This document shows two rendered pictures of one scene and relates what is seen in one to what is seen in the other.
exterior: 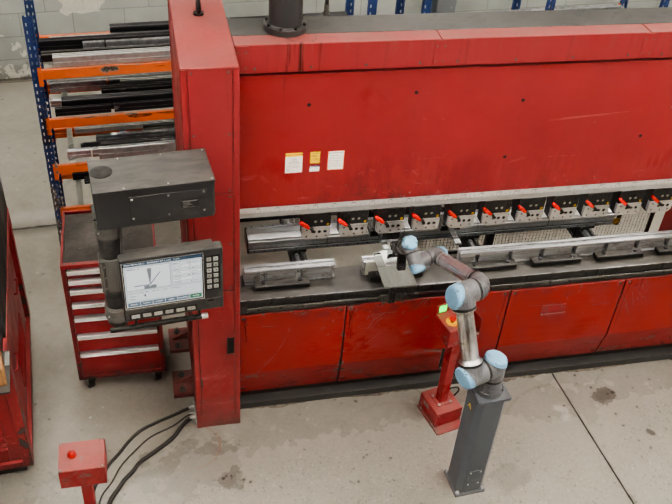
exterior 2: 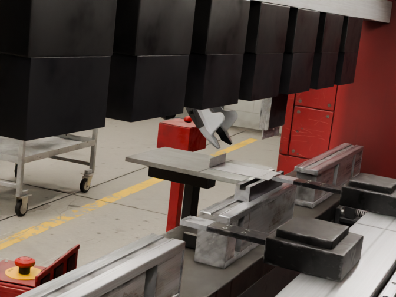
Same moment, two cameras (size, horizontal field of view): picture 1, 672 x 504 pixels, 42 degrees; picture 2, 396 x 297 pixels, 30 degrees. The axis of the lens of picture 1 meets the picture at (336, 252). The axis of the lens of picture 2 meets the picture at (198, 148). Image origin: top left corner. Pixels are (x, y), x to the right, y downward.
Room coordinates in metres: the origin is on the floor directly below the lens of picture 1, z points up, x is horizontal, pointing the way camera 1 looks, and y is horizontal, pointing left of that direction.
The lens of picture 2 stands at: (4.59, -1.52, 1.31)
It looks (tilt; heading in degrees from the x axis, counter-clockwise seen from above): 11 degrees down; 129
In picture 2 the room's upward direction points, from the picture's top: 6 degrees clockwise
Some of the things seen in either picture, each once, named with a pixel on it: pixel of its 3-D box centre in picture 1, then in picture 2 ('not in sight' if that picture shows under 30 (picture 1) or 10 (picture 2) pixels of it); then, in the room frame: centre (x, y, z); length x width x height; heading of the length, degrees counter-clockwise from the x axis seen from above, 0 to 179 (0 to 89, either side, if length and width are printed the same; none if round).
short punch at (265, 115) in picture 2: (390, 234); (273, 114); (3.76, -0.29, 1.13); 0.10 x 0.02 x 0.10; 105
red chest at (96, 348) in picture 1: (116, 302); not in sight; (3.71, 1.25, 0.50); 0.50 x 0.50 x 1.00; 15
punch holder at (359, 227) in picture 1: (352, 218); (312, 49); (3.70, -0.07, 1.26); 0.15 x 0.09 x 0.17; 105
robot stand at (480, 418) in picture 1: (475, 437); not in sight; (3.03, -0.83, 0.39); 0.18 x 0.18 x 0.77; 19
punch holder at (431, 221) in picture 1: (424, 213); (248, 49); (3.81, -0.46, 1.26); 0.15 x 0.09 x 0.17; 105
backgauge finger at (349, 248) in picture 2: (451, 229); (265, 233); (4.02, -0.65, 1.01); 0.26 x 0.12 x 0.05; 15
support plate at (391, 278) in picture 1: (394, 270); (199, 164); (3.62, -0.33, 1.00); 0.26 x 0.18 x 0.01; 15
